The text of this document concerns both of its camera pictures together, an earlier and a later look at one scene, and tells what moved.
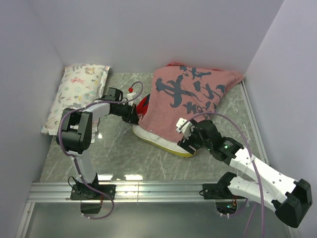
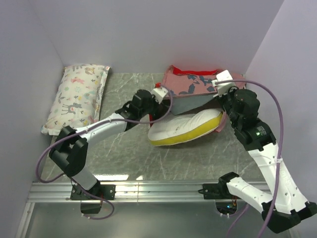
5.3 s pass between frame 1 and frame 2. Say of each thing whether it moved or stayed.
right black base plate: stayed
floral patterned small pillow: stayed
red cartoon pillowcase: moved
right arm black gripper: moved
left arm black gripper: moved
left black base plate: stayed
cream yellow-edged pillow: moved
